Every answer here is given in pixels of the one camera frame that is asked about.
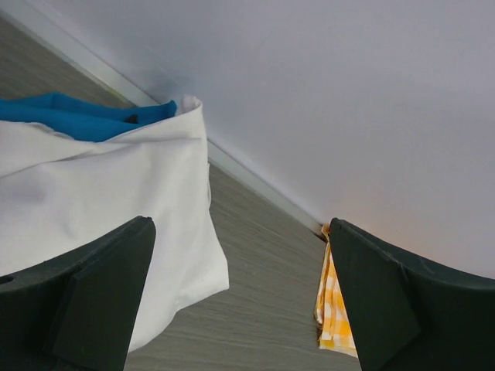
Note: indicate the blue folded t shirt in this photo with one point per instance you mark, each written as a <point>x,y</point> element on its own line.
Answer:
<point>81,120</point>

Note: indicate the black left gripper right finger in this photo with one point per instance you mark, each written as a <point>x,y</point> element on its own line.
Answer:
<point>407,312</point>

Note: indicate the white t shirt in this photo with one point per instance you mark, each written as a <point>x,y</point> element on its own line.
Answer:
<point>58,193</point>

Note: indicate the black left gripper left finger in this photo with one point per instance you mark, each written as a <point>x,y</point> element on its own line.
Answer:
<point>77,311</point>

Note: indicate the yellow checkered cloth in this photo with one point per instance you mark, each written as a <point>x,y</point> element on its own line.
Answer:
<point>334,331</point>

